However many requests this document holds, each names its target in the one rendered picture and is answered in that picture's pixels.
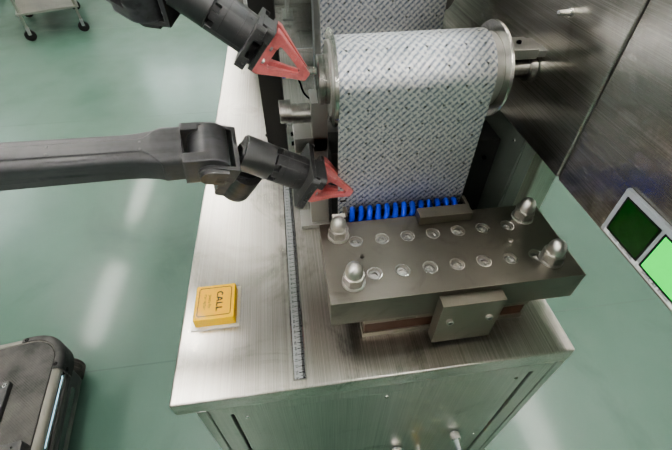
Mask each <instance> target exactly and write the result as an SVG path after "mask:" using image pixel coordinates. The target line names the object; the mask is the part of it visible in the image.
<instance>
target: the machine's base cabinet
mask: <svg viewBox="0 0 672 450"><path fill-rule="evenodd" d="M564 361H565V360H561V361H554V362H547V363H540V364H533V365H526V366H519V367H512V368H505V369H498V370H491V371H484V372H477V373H470V374H463V375H456V376H449V377H442V378H435V379H428V380H421V381H414V382H407V383H400V384H393V385H386V386H379V387H372V388H365V389H358V390H351V391H344V392H337V393H330V394H323V395H316V396H309V397H302V398H295V399H288V400H281V401H274V402H267V403H260V404H253V405H246V406H239V407H232V408H225V409H218V410H211V411H204V412H196V413H197V415H198V416H199V418H200V419H201V420H202V422H203V423H204V425H205V426H206V427H207V429H208V430H209V432H210V433H211V435H212V436H213V437H214V439H215V440H216V442H217V443H218V445H219V446H220V447H221V449H222V450H391V449H393V448H394V447H402V449H403V450H456V446H455V443H454V441H452V440H451V438H450V435H449V434H450V433H451V432H452V431H458V432H459V433H460V436H461V439H460V440H459V443H460V447H461V450H484V449H485V448H486V447H487V446H488V445H489V443H490V442H491V441H492V440H493V439H494V438H495V437H496V436H497V435H498V434H499V432H500V431H501V430H502V429H503V428H504V427H505V426H506V425H507V424H508V423H509V422H510V420H511V419H512V418H513V417H514V416H515V415H516V414H517V413H518V412H519V411H520V409H521V408H522V407H523V406H524V405H525V404H526V403H527V402H528V401H529V400H530V399H531V397H532V396H533V395H534V394H535V393H536V392H537V391H538V390H539V389H540V388H541V386H542V385H543V384H544V383H545V382H546V381H547V380H548V379H549V378H550V377H551V376H552V374H553V373H554V372H555V371H556V370H557V369H558V368H559V367H560V366H561V365H562V364H563V362H564Z"/></svg>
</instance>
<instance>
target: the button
mask: <svg viewBox="0 0 672 450"><path fill-rule="evenodd" d="M237 295H238V289H237V286H236V284H235V283H232V284H223V285H214V286H205V287H198V288H197V294H196V301H195V308H194V315H193V323H194V325H195V327H197V328H198V327H206V326H214V325H222V324H231V323H236V314H237Z"/></svg>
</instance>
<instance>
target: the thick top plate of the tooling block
mask: <svg viewBox="0 0 672 450"><path fill-rule="evenodd" d="M515 208H516V206H506V207H496V208H485V209H475V210H472V211H473V215H472V218H471V220H461V221H451V222H441V223H431V224H422V225H419V223H418V221H417V218H416V216H405V217H395V218H385V219H375V220H365V221H355V222H346V223H347V226H348V227H349V230H348V232H349V239H348V241H347V242H345V243H343V244H334V243H332V242H330V241H329V239H328V232H329V227H330V224H325V225H319V233H320V250H321V257H322V265H323V272H324V279H325V286H326V294H327V301H328V308H329V316H330V323H331V326H333V325H341V324H349V323H357V322H365V321H373V320H381V319H389V318H397V317H405V316H413V315H421V314H429V313H434V311H435V308H436V305H437V302H438V299H439V296H445V295H453V294H461V293H469V292H478V291H486V290H494V289H502V290H503V292H504V294H505V296H506V297H507V301H506V303H505V304H508V303H516V302H524V301H532V300H540V299H548V298H556V297H564V296H571V294H572V293H573V292H574V290H575V289H576V288H577V286H578V285H579V283H580V282H581V281H582V279H583V278H584V277H585V275H586V274H585V272H584V271H583V269H582V268H581V267H580V265H579V264H578V263H577V261H576V260H575V258H574V257H573V256H572V254H571V253H570V252H569V250H568V249H567V252H566V258H565V260H564V261H563V265H562V266H561V267H560V268H557V269H553V268H549V267H547V266H545V265H543V264H542V263H541V262H540V260H539V258H538V255H539V253H540V251H542V250H543V248H544V246H545V245H548V244H549V243H550V241H552V240H553V239H560V238H559V236H558V235H557V234H556V232H555V231H554V230H553V228H552V227H551V225H550V224H549V223H548V221H547V220H546V219H545V217H544V216H543V214H542V213H541V212H540V210H539V209H538V208H537V206H536V208H535V215H534V217H533V222H532V223H531V224H527V225H524V224H520V223H518V222H516V221H515V220H514V219H513V218H512V216H511V213H512V211H513V210H515ZM351 261H358V262H359V263H360V264H361V265H362V267H363V271H364V272H365V280H366V284H365V287H364V288H363V289H362V290H361V291H359V292H349V291H347V290H346V289H345V288H344V287H343V286H342V277H343V274H344V272H345V268H346V266H347V264H348V263H349V262H351Z"/></svg>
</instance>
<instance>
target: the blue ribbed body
mask: <svg viewBox="0 0 672 450"><path fill-rule="evenodd" d="M456 204H463V202H457V198H456V197H451V199H450V203H449V200H448V198H447V197H444V198H443V199H442V203H441V202H440V199H439V198H436V199H434V204H432V200H431V199H427V200H426V205H424V202H423V201H422V200H418V202H417V206H416V205H415V202H414V201H413V200H411V201H410V202H409V207H407V204H406V202H405V201H402V202H401V207H400V208H399V207H398V203H397V202H394V203H393V205H392V207H393V208H390V205H389V203H385V204H384V209H382V208H381V205H380V204H376V206H375V208H376V210H373V207H372V205H368V206H367V211H365V209H364V206H362V205H360V206H359V208H358V212H356V209H355V207H354V206H351V207H350V211H349V212H348V213H347V214H348V221H349V222H355V221H365V220H375V219H385V218H395V217H405V216H415V214H416V209H417V208H425V207H435V206H445V205H456Z"/></svg>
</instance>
